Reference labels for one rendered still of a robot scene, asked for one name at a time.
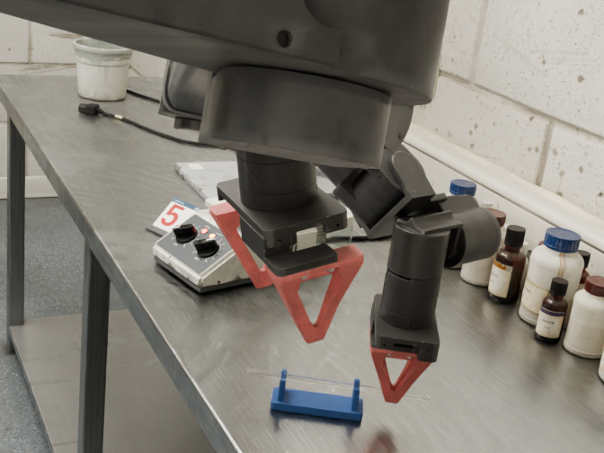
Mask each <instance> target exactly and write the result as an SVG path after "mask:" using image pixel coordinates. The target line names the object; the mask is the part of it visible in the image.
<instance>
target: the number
mask: <svg viewBox="0 0 604 453"><path fill-rule="evenodd" d="M196 212H197V211H195V210H193V209H189V208H186V207H184V206H183V205H180V204H178V203H176V202H172V204H171V205H170V206H169V207H168V209H167V210H166V211H165V212H164V214H163V215H162V216H161V217H160V218H159V219H158V220H157V221H156V223H158V224H160V225H162V226H164V227H168V228H170V229H172V227H175V226H179V225H180V224H181V223H182V222H183V221H185V220H186V219H187V218H189V217H190V216H192V215H193V214H194V213H196Z"/></svg>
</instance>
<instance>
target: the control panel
mask: <svg viewBox="0 0 604 453"><path fill-rule="evenodd" d="M187 224H193V225H194V227H195V228H196V229H197V231H198V234H197V235H196V237H195V238H194V239H193V240H191V241H190V242H188V243H185V244H180V243H178V242H177V241H176V238H175V234H174V233H173V231H172V232H171V233H169V234H168V235H166V236H165V237H164V238H162V239H161V240H160V241H158V242H157V244H158V245H159V246H160V247H162V248H163V249H165V250H166V251H167V252H168V253H170V254H171V255H173V256H174V257H175V258H177V259H178V260H180V261H181V262H183V263H184V264H186V265H187V266H189V267H190V268H191V269H193V270H194V271H196V272H197V273H198V274H201V273H202V272H204V271H205V270H206V269H207V268H208V267H210V266H211V265H212V264H214V263H215V262H216V261H218V260H219V259H220V258H222V257H223V256H224V255H225V254H227V253H228V252H230V251H231V250H232V247H231V246H230V244H229V243H228V241H227V240H226V238H225V237H224V235H223V234H222V232H221V230H220V229H219V228H217V227H216V226H213V225H212V224H210V223H209V222H208V221H206V220H205V219H203V218H201V217H199V216H198V215H196V214H195V215H193V216H192V217H191V218H189V219H188V220H186V221H185V222H184V223H182V225H187ZM180 226H181V225H180ZM203 229H207V232H206V233H201V231H202V230H203ZM211 234H214V235H215V236H214V238H216V240H217V242H218V244H219V249H218V251H217V252H216V253H215V254H214V255H212V256H210V257H208V258H201V257H199V256H198V254H197V250H196V248H195V246H194V244H193V242H194V241H196V240H200V239H206V238H209V236H210V235H211Z"/></svg>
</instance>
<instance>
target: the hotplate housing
mask: <svg viewBox="0 0 604 453"><path fill-rule="evenodd" d="M195 214H196V215H198V216H199V217H201V218H203V219H205V220H206V221H208V222H209V223H210V224H212V225H213V226H215V227H217V228H219V227H218V225H217V223H216V222H215V220H214V219H213V217H212V216H211V215H210V212H209V209H203V210H201V211H199V212H196V213H194V214H193V215H195ZM193 215H192V216H193ZM192 216H190V218H191V217H192ZM188 219H189V218H187V219H186V220H188ZM186 220H185V221H186ZM185 221H183V222H182V223H184V222H185ZM180 225H181V224H180ZM172 231H173V230H172ZM172 231H171V232H172ZM171 232H169V233H171ZM169 233H168V234H169ZM168 234H167V235H168ZM316 236H317V229H315V227H313V228H309V229H306V230H302V231H298V232H297V240H298V243H297V244H294V245H292V246H291V247H290V248H291V252H295V251H298V250H302V249H306V248H309V247H312V246H315V242H316ZM162 238H164V237H162ZM162 238H161V239H162ZM161 239H160V240H161ZM160 240H158V241H160ZM158 241H157V242H158ZM157 242H156V243H155V246H154V247H153V254H154V260H155V261H157V262H158V263H160V264H161V265H163V266H164V267H165V268H166V269H167V270H169V271H170V272H171V273H173V274H174V275H176V276H177V277H178V278H180V279H181V280H183V281H184V282H186V283H187V284H188V285H190V286H191V287H192V288H194V289H196V290H197V291H198V292H199V293H203V292H207V291H211V290H216V289H223V288H228V287H233V286H237V285H241V284H245V283H250V282H252V281H251V279H250V277H249V276H248V274H247V272H246V271H245V269H244V267H243V265H242V263H240V261H239V259H238V258H237V256H236V254H235V252H234V251H233V249H232V250H231V251H230V252H228V253H227V254H225V255H224V256H223V257H222V258H220V259H219V260H218V261H216V262H215V263H214V264H212V265H211V266H210V267H208V268H207V269H206V270H205V271H204V272H202V273H201V274H198V273H197V272H196V271H194V270H193V269H191V268H190V267H189V266H187V265H186V264H184V263H183V262H181V261H180V260H178V259H177V258H175V257H174V256H173V255H171V254H170V253H168V252H167V251H166V250H165V249H163V248H162V247H160V246H159V245H158V244H157ZM245 245H246V247H247V249H248V250H249V252H250V254H251V256H252V257H253V259H254V261H255V262H256V264H257V266H258V268H259V269H261V268H262V267H263V265H264V262H263V261H262V260H261V259H260V258H259V257H258V256H257V255H256V254H255V253H254V252H253V251H252V250H251V249H250V248H249V247H248V245H247V244H245Z"/></svg>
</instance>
